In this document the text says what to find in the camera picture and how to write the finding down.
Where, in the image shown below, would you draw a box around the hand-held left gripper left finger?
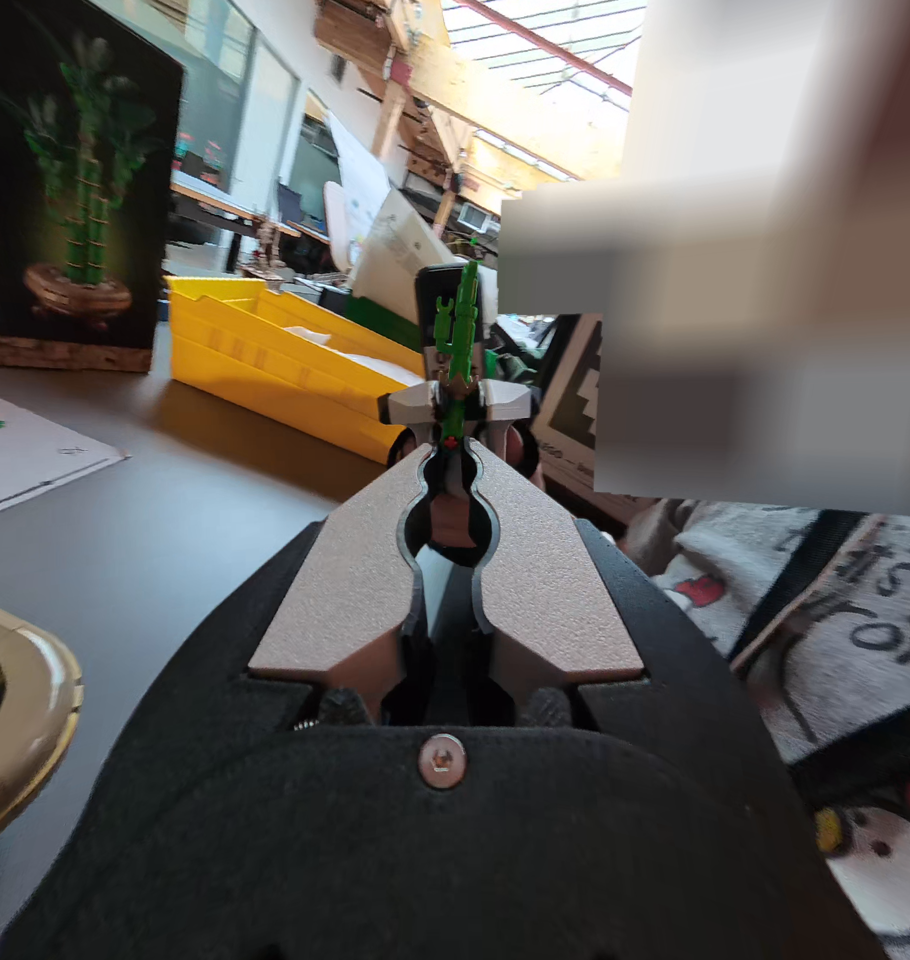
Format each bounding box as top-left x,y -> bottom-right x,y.
247,442 -> 437,725

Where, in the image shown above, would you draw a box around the black lego set box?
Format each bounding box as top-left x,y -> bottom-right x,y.
0,0 -> 186,374

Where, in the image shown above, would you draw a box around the wooden book stand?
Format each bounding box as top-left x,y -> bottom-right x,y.
321,112 -> 392,275

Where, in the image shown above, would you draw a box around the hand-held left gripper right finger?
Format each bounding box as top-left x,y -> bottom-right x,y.
464,438 -> 647,725

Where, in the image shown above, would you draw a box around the open lego instruction booklet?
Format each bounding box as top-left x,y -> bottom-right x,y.
0,386 -> 129,522

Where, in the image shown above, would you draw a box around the large folded paper sheet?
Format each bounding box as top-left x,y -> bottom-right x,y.
350,187 -> 471,309

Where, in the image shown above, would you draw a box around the lego bamboo model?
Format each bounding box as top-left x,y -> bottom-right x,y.
0,596 -> 86,909

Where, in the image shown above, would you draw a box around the small green lego bamboo branch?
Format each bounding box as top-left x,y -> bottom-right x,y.
432,258 -> 482,451

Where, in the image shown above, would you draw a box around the white paper bag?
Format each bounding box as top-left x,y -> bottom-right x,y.
281,324 -> 426,380

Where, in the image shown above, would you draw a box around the wooden model tower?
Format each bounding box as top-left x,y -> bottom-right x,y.
245,213 -> 283,282

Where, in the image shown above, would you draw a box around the person's right hand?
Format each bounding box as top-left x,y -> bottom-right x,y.
389,431 -> 531,555

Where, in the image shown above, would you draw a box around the nested yellow plastic bins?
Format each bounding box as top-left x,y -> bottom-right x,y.
162,273 -> 426,466

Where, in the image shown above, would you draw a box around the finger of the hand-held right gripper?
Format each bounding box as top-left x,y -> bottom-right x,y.
470,378 -> 543,453
378,379 -> 442,451

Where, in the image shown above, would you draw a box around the green cardboard box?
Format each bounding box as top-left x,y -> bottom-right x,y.
346,292 -> 422,354

